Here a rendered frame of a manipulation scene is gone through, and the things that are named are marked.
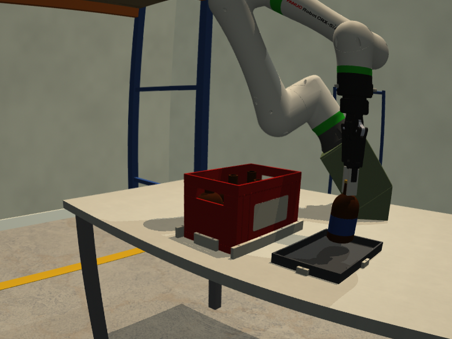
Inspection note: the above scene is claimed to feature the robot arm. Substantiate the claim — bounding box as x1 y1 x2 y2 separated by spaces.
208 0 389 153

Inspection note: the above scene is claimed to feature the red plastic crate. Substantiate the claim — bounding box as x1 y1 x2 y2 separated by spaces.
184 163 301 254

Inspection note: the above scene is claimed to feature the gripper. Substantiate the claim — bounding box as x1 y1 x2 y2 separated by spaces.
340 98 369 196

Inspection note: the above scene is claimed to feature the brown glass bottle with blue label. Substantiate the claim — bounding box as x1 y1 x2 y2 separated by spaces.
327 180 359 243

